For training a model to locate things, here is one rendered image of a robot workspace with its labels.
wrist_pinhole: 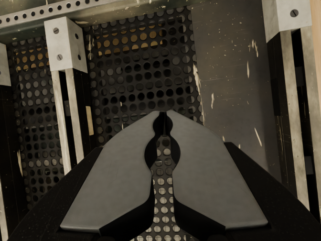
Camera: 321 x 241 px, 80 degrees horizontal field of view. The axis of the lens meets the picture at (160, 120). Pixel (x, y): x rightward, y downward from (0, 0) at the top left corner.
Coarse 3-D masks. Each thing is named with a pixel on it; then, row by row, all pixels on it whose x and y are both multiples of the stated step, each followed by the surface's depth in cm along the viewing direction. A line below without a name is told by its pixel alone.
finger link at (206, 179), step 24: (168, 120) 11; (192, 120) 11; (192, 144) 9; (216, 144) 9; (192, 168) 8; (216, 168) 8; (192, 192) 7; (216, 192) 7; (240, 192) 7; (192, 216) 6; (216, 216) 6; (240, 216) 6; (264, 216) 6
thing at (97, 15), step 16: (0, 0) 52; (16, 0) 51; (32, 0) 50; (48, 0) 50; (128, 0) 46; (144, 0) 46; (160, 0) 46; (176, 0) 46; (192, 0) 47; (208, 0) 48; (64, 16) 49; (80, 16) 49; (96, 16) 49; (112, 16) 50; (128, 16) 51; (0, 32) 52; (16, 32) 52; (32, 32) 53
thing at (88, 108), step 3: (87, 108) 52; (87, 111) 52; (90, 111) 53; (87, 114) 52; (90, 114) 53; (87, 117) 52; (90, 117) 53; (87, 120) 51; (90, 120) 53; (90, 123) 53; (90, 126) 53; (90, 129) 52; (90, 132) 52; (93, 132) 54
